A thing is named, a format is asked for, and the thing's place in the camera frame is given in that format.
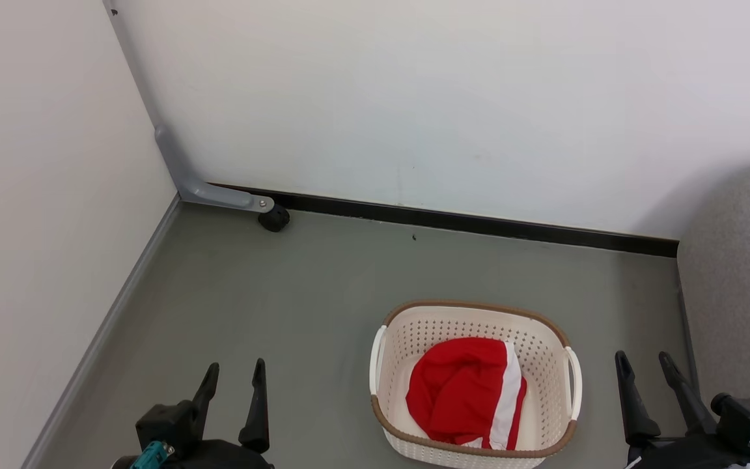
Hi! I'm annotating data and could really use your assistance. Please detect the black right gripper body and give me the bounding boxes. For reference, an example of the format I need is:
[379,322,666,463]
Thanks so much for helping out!
[626,393,750,469]

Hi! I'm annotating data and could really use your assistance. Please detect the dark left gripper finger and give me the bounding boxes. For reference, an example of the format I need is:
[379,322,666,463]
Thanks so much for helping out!
[239,358,271,454]
[192,363,220,434]

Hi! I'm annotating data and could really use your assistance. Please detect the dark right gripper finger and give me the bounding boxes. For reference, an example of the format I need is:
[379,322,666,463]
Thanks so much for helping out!
[659,352,718,436]
[615,350,661,448]

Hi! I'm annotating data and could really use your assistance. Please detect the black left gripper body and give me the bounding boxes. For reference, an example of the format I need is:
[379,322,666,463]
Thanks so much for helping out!
[111,401,275,469]

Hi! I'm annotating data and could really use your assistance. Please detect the red shorts with white stripe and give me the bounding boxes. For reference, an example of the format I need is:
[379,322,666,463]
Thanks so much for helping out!
[405,337,528,451]

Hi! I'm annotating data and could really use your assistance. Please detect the grey fabric sofa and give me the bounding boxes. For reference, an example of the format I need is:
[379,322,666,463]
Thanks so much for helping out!
[676,160,750,444]

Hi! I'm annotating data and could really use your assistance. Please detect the white basket with brown rim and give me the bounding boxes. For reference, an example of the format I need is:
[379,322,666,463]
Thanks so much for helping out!
[368,300,583,469]

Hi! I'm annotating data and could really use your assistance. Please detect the grey skirting strip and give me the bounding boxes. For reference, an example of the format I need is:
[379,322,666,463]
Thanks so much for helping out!
[20,194,182,469]

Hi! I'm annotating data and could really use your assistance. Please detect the black caster wheel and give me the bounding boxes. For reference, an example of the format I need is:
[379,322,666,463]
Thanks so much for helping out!
[258,204,291,233]

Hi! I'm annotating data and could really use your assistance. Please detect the grey metal partition foot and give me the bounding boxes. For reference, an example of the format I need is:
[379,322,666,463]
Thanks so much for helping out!
[103,0,275,214]

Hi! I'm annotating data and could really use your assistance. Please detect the black baseboard strip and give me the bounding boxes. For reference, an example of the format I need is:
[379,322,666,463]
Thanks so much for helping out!
[209,184,680,258]

